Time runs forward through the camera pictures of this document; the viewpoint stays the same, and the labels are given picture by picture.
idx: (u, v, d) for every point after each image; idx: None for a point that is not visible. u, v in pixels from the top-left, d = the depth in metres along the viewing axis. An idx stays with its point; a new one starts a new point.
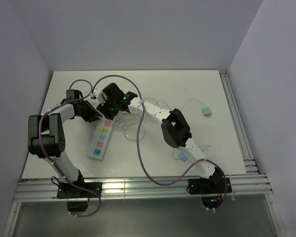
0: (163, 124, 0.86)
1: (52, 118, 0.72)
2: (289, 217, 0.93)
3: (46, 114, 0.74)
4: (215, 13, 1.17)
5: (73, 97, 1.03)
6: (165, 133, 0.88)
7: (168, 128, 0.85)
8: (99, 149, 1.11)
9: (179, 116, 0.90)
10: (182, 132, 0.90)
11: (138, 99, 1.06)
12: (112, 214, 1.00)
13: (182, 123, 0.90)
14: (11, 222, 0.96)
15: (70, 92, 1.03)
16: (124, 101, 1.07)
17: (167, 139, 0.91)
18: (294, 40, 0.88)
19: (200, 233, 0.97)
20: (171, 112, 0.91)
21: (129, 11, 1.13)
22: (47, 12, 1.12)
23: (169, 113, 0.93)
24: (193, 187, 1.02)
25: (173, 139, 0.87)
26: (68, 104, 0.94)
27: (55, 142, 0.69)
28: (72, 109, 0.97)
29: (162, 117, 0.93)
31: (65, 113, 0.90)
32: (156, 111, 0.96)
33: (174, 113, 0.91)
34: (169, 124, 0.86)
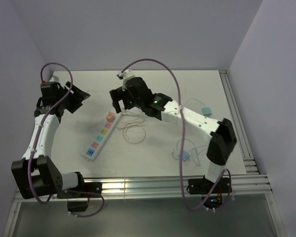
0: (215, 139, 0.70)
1: (40, 167, 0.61)
2: (290, 217, 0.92)
3: (31, 158, 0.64)
4: (215, 13, 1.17)
5: (51, 95, 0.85)
6: (211, 149, 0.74)
7: (221, 144, 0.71)
8: (93, 149, 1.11)
9: (231, 129, 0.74)
10: (230, 148, 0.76)
11: (174, 103, 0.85)
12: (112, 214, 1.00)
13: (232, 138, 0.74)
14: (11, 222, 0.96)
15: (46, 89, 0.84)
16: (156, 105, 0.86)
17: (209, 155, 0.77)
18: (294, 39, 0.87)
19: (200, 233, 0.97)
20: (220, 123, 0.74)
21: (129, 11, 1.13)
22: (47, 13, 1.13)
23: (218, 124, 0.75)
24: (193, 187, 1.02)
25: (221, 157, 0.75)
26: (50, 117, 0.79)
27: (50, 185, 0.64)
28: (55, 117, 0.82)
29: (210, 130, 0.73)
31: (50, 133, 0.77)
32: (196, 120, 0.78)
33: (226, 125, 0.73)
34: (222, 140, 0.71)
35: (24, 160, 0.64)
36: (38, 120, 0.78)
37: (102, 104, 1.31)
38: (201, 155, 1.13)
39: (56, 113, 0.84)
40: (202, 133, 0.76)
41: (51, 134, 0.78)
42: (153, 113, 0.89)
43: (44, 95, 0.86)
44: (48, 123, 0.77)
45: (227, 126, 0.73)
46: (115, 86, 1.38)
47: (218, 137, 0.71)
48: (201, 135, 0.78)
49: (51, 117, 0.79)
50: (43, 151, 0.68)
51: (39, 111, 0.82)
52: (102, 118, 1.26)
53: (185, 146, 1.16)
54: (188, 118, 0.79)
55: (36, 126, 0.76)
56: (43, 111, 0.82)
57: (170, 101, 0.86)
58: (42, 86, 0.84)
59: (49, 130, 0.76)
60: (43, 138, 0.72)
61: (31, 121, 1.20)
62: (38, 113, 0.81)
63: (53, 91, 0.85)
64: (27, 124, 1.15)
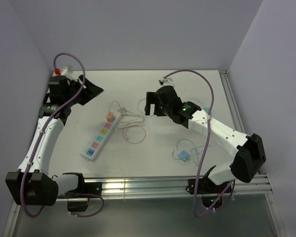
0: (241, 153, 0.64)
1: (33, 183, 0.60)
2: (290, 217, 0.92)
3: (25, 174, 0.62)
4: (215, 13, 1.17)
5: (59, 93, 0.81)
6: (237, 164, 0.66)
7: (248, 159, 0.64)
8: (93, 149, 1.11)
9: (259, 146, 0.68)
10: (257, 167, 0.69)
11: (203, 113, 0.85)
12: (112, 214, 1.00)
13: (260, 155, 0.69)
14: (11, 222, 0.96)
15: (54, 85, 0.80)
16: (184, 113, 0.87)
17: (234, 171, 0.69)
18: (294, 39, 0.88)
19: (200, 233, 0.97)
20: (249, 138, 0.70)
21: (129, 11, 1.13)
22: (47, 12, 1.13)
23: (246, 138, 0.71)
24: (193, 188, 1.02)
25: (247, 174, 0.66)
26: (53, 122, 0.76)
27: (43, 200, 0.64)
28: (59, 119, 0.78)
29: (237, 143, 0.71)
31: (51, 139, 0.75)
32: (225, 131, 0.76)
33: (255, 141, 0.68)
34: (249, 155, 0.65)
35: (19, 173, 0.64)
36: (41, 124, 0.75)
37: (102, 104, 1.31)
38: (201, 155, 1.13)
39: (61, 114, 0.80)
40: (228, 145, 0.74)
41: (52, 139, 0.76)
42: (181, 120, 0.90)
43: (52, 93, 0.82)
44: (50, 129, 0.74)
45: (256, 142, 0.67)
46: (115, 86, 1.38)
47: (245, 151, 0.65)
48: (227, 148, 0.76)
49: (53, 121, 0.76)
50: (39, 165, 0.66)
51: (45, 110, 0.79)
52: (102, 118, 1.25)
53: (185, 146, 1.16)
54: (216, 129, 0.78)
55: (38, 130, 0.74)
56: (48, 111, 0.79)
57: (199, 110, 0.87)
58: (51, 82, 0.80)
59: (49, 138, 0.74)
60: (42, 147, 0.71)
61: (31, 121, 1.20)
62: (42, 113, 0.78)
63: (59, 88, 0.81)
64: (27, 124, 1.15)
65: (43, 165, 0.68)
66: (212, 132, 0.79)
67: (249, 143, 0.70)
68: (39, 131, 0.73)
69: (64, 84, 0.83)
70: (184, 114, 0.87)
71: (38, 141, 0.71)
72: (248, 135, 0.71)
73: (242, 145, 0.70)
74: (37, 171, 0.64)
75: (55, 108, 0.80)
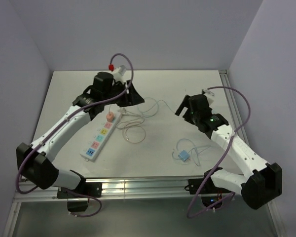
0: (254, 177, 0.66)
1: (36, 161, 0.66)
2: (289, 217, 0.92)
3: (34, 151, 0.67)
4: (215, 13, 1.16)
5: (99, 90, 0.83)
6: (248, 187, 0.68)
7: (259, 185, 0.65)
8: (93, 149, 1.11)
9: (278, 177, 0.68)
10: (271, 196, 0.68)
11: (229, 128, 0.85)
12: (112, 214, 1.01)
13: (277, 186, 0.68)
14: (11, 222, 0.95)
15: (97, 81, 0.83)
16: (211, 124, 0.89)
17: (245, 194, 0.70)
18: (294, 39, 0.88)
19: (200, 233, 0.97)
20: (269, 166, 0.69)
21: (129, 10, 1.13)
22: (47, 12, 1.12)
23: (266, 165, 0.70)
24: (193, 187, 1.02)
25: (258, 201, 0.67)
26: (80, 114, 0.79)
27: (37, 182, 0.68)
28: (88, 115, 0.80)
29: (254, 168, 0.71)
31: (71, 130, 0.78)
32: (244, 152, 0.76)
33: (275, 170, 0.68)
34: (262, 182, 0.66)
35: (29, 147, 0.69)
36: (69, 112, 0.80)
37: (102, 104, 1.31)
38: (201, 155, 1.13)
39: (92, 110, 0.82)
40: (243, 166, 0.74)
41: (72, 131, 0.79)
42: (205, 130, 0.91)
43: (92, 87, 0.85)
44: (74, 120, 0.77)
45: (275, 172, 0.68)
46: None
47: (260, 177, 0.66)
48: (243, 169, 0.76)
49: (81, 113, 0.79)
50: (49, 148, 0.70)
51: (79, 100, 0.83)
52: (102, 118, 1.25)
53: (185, 146, 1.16)
54: (237, 148, 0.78)
55: (64, 116, 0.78)
56: (82, 102, 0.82)
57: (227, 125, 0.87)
58: (95, 77, 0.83)
59: (69, 128, 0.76)
60: (58, 133, 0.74)
61: (31, 121, 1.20)
62: (77, 102, 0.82)
63: (101, 86, 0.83)
64: (27, 124, 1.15)
65: (52, 149, 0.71)
66: (232, 148, 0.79)
67: (268, 171, 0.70)
68: (64, 117, 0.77)
69: (106, 84, 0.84)
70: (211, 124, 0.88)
71: (58, 126, 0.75)
72: (268, 163, 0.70)
73: (258, 171, 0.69)
74: (43, 153, 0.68)
75: (88, 102, 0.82)
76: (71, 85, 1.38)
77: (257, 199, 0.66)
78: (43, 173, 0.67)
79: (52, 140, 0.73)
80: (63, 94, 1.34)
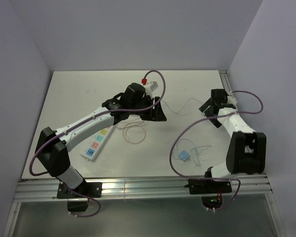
0: (237, 133, 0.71)
1: (55, 149, 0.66)
2: (289, 217, 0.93)
3: (55, 138, 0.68)
4: (215, 14, 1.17)
5: (129, 99, 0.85)
6: (231, 144, 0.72)
7: (240, 141, 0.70)
8: (93, 149, 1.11)
9: (261, 145, 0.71)
10: (249, 162, 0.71)
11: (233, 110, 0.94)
12: (112, 214, 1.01)
13: (257, 154, 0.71)
14: (11, 222, 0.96)
15: (129, 91, 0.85)
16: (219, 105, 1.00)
17: (228, 155, 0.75)
18: (294, 40, 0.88)
19: (200, 233, 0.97)
20: (254, 133, 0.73)
21: (129, 10, 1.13)
22: (47, 12, 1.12)
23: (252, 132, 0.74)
24: (193, 187, 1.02)
25: (235, 158, 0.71)
26: (107, 115, 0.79)
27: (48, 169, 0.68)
28: (113, 119, 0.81)
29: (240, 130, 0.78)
31: (94, 128, 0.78)
32: (239, 123, 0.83)
33: (258, 136, 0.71)
34: (243, 140, 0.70)
35: (52, 133, 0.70)
36: (97, 111, 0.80)
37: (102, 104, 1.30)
38: (201, 154, 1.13)
39: (117, 116, 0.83)
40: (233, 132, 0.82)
41: (95, 129, 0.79)
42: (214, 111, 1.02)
43: (123, 95, 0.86)
44: (100, 120, 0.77)
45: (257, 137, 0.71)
46: (115, 86, 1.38)
47: (241, 135, 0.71)
48: None
49: (107, 115, 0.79)
50: (70, 139, 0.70)
51: (108, 103, 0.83)
52: None
53: (185, 145, 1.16)
54: (233, 121, 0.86)
55: (92, 113, 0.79)
56: (110, 106, 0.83)
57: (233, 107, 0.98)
58: (129, 87, 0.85)
59: (93, 126, 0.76)
60: (82, 127, 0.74)
61: (31, 121, 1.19)
62: (105, 104, 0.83)
63: (131, 96, 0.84)
64: (27, 124, 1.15)
65: (72, 141, 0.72)
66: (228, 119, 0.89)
67: (254, 140, 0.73)
68: (92, 114, 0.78)
69: (137, 95, 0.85)
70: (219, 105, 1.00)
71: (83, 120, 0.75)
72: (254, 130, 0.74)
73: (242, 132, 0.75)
74: (63, 142, 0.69)
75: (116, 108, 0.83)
76: (71, 84, 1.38)
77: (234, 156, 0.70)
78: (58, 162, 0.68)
79: (74, 132, 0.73)
80: (63, 94, 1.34)
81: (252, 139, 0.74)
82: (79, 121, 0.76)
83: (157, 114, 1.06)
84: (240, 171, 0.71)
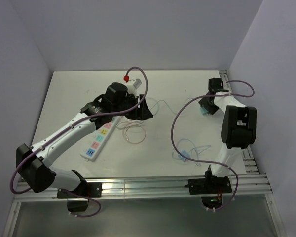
0: (229, 106, 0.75)
1: (33, 166, 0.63)
2: (289, 217, 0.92)
3: (31, 154, 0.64)
4: (215, 14, 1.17)
5: (110, 101, 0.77)
6: (225, 119, 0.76)
7: (232, 112, 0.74)
8: (93, 149, 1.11)
9: (252, 116, 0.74)
10: (241, 133, 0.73)
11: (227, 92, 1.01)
12: (112, 214, 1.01)
13: (248, 125, 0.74)
14: (11, 222, 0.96)
15: (109, 92, 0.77)
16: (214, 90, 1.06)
17: (222, 129, 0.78)
18: (294, 40, 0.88)
19: (200, 233, 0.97)
20: (246, 107, 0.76)
21: (129, 11, 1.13)
22: (47, 13, 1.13)
23: (244, 107, 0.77)
24: (193, 188, 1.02)
25: (228, 129, 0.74)
26: (85, 123, 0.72)
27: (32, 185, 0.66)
28: (93, 125, 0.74)
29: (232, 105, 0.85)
31: (75, 138, 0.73)
32: (232, 101, 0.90)
33: (249, 110, 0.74)
34: (235, 112, 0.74)
35: (28, 149, 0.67)
36: (76, 118, 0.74)
37: None
38: (201, 155, 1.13)
39: (98, 121, 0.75)
40: None
41: (76, 138, 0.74)
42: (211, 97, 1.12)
43: (104, 97, 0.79)
44: (79, 128, 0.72)
45: (248, 110, 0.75)
46: None
47: (234, 108, 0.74)
48: None
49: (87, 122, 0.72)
50: (47, 154, 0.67)
51: (88, 107, 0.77)
52: None
53: (185, 145, 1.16)
54: (227, 100, 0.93)
55: (71, 122, 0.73)
56: (91, 110, 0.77)
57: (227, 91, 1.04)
58: (110, 87, 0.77)
59: (71, 136, 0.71)
60: (59, 139, 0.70)
61: (31, 121, 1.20)
62: (85, 109, 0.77)
63: (112, 98, 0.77)
64: (27, 124, 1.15)
65: (50, 156, 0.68)
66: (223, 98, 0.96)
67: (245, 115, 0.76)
68: (70, 123, 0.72)
69: (120, 96, 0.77)
70: (214, 91, 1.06)
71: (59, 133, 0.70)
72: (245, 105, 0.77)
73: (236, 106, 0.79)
74: (41, 159, 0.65)
75: (95, 111, 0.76)
76: (71, 85, 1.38)
77: (228, 127, 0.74)
78: (40, 177, 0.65)
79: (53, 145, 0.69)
80: (63, 94, 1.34)
81: (244, 114, 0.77)
82: (57, 132, 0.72)
83: (143, 114, 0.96)
84: (233, 140, 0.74)
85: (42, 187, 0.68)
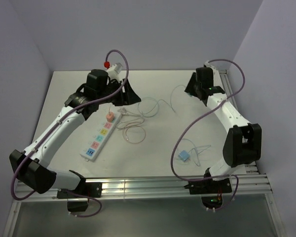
0: (234, 130, 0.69)
1: (31, 169, 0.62)
2: (290, 217, 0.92)
3: (26, 158, 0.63)
4: (215, 14, 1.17)
5: (93, 89, 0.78)
6: (229, 142, 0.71)
7: (238, 138, 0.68)
8: (93, 149, 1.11)
9: (257, 136, 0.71)
10: (247, 154, 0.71)
11: (224, 96, 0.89)
12: (112, 214, 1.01)
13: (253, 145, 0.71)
14: (11, 222, 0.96)
15: (90, 79, 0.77)
16: (208, 91, 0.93)
17: (225, 150, 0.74)
18: (294, 40, 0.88)
19: (200, 233, 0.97)
20: (250, 125, 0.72)
21: (129, 11, 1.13)
22: (47, 13, 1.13)
23: (247, 124, 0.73)
24: (193, 188, 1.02)
25: (234, 154, 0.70)
26: (72, 115, 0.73)
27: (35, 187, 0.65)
28: (81, 116, 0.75)
29: (235, 124, 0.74)
31: (65, 133, 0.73)
32: (233, 116, 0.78)
33: (254, 129, 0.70)
34: (240, 136, 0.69)
35: (21, 155, 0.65)
36: (61, 113, 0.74)
37: (101, 105, 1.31)
38: (201, 155, 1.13)
39: (85, 110, 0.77)
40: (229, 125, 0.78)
41: (66, 133, 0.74)
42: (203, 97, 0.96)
43: (85, 85, 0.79)
44: (67, 122, 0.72)
45: (253, 130, 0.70)
46: None
47: (239, 130, 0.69)
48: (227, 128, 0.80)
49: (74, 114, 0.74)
50: (41, 155, 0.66)
51: (72, 99, 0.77)
52: (102, 118, 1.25)
53: (185, 145, 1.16)
54: (227, 113, 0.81)
55: (57, 118, 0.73)
56: (74, 101, 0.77)
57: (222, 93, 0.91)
58: (90, 74, 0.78)
59: (62, 132, 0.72)
60: (51, 138, 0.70)
61: (31, 121, 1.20)
62: (68, 102, 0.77)
63: (95, 84, 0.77)
64: (27, 124, 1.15)
65: (46, 156, 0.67)
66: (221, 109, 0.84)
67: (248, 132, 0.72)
68: (56, 120, 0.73)
69: (101, 81, 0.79)
70: (207, 91, 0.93)
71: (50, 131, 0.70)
72: (249, 122, 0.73)
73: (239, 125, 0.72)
74: (36, 161, 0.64)
75: (81, 101, 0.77)
76: (71, 85, 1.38)
77: (234, 152, 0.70)
78: (39, 179, 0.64)
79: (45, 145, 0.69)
80: (63, 94, 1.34)
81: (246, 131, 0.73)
82: (46, 131, 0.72)
83: (129, 98, 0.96)
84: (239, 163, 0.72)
85: (45, 186, 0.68)
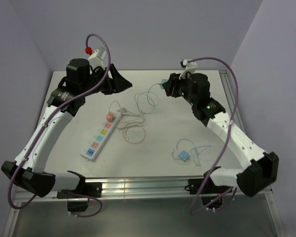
0: (254, 171, 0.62)
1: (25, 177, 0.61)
2: (290, 217, 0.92)
3: (18, 168, 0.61)
4: (215, 14, 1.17)
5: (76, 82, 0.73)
6: (247, 181, 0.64)
7: (258, 177, 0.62)
8: (93, 149, 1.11)
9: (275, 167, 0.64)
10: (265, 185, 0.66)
11: (227, 115, 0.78)
12: (112, 214, 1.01)
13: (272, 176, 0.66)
14: (11, 222, 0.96)
15: (70, 71, 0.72)
16: (207, 111, 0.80)
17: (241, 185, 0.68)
18: (293, 40, 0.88)
19: (200, 233, 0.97)
20: (267, 156, 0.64)
21: (129, 11, 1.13)
22: (47, 13, 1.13)
23: (263, 154, 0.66)
24: (193, 187, 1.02)
25: (254, 192, 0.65)
26: (57, 115, 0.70)
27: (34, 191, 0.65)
28: (66, 113, 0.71)
29: (252, 158, 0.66)
31: (54, 135, 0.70)
32: (246, 146, 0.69)
33: (272, 162, 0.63)
34: (261, 175, 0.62)
35: (13, 166, 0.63)
36: (46, 115, 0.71)
37: (101, 105, 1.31)
38: (201, 155, 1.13)
39: (70, 106, 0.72)
40: (242, 157, 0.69)
41: (55, 136, 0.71)
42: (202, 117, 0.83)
43: (66, 78, 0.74)
44: (54, 124, 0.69)
45: (272, 163, 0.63)
46: None
47: (257, 167, 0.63)
48: (240, 158, 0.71)
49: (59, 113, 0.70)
50: (33, 163, 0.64)
51: (54, 98, 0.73)
52: (102, 118, 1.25)
53: (185, 146, 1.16)
54: (238, 142, 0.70)
55: (42, 121, 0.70)
56: (57, 99, 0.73)
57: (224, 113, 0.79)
58: (69, 65, 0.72)
59: (50, 135, 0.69)
60: (39, 143, 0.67)
61: (31, 121, 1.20)
62: (51, 101, 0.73)
63: (75, 76, 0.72)
64: (27, 124, 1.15)
65: (38, 163, 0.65)
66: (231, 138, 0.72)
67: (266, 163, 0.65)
68: (42, 123, 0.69)
69: (83, 72, 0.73)
70: (207, 113, 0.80)
71: (37, 137, 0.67)
72: (265, 152, 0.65)
73: (256, 160, 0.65)
74: (29, 170, 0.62)
75: (64, 98, 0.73)
76: None
77: (254, 190, 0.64)
78: (36, 186, 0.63)
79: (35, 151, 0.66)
80: None
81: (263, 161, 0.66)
82: (33, 137, 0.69)
83: (118, 86, 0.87)
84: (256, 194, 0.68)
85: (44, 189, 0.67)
